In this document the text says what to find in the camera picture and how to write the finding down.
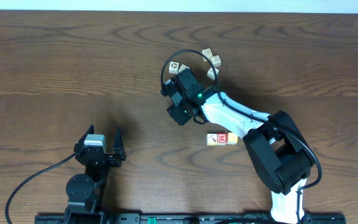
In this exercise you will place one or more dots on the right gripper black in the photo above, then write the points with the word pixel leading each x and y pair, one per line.
pixel 174 112

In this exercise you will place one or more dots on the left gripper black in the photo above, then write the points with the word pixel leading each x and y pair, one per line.
pixel 101 156

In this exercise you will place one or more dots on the hammer picture yellow block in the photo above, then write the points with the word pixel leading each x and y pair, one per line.
pixel 211 139

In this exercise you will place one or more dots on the red letter M block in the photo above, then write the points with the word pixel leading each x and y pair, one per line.
pixel 221 138

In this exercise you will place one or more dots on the yellow top wooden block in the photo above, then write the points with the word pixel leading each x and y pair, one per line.
pixel 232 139

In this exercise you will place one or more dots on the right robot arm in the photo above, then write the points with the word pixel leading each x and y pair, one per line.
pixel 279 154

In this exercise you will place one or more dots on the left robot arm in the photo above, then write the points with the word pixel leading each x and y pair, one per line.
pixel 86 191

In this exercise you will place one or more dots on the white block centre right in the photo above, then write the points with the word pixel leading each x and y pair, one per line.
pixel 212 72

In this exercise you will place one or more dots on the umbrella blue edged block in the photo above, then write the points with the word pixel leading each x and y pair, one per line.
pixel 182 67

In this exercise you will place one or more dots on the ball picture white block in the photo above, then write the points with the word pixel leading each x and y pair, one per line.
pixel 173 67

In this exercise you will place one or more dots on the tan block red side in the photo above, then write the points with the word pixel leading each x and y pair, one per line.
pixel 216 61

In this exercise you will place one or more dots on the tan block yellow side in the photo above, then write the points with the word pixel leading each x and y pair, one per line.
pixel 207 53

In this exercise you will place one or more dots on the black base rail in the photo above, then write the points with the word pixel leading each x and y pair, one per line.
pixel 136 218

